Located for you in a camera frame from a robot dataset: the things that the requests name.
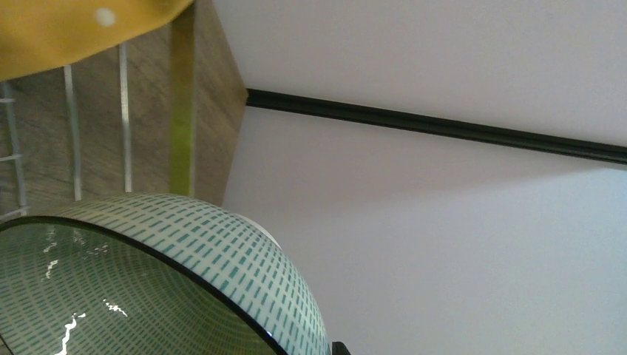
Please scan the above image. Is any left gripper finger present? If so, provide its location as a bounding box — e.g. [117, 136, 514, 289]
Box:
[331, 341, 351, 355]

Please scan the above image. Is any pale green small bowl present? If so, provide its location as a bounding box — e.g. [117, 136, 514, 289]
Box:
[1, 193, 332, 354]

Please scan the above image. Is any metal wire dish rack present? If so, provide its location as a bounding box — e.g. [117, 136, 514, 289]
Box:
[1, 7, 195, 221]

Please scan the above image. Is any orange plate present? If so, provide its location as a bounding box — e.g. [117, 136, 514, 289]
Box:
[1, 0, 191, 81]

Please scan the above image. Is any right black frame post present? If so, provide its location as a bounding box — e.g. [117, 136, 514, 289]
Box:
[246, 89, 626, 165]

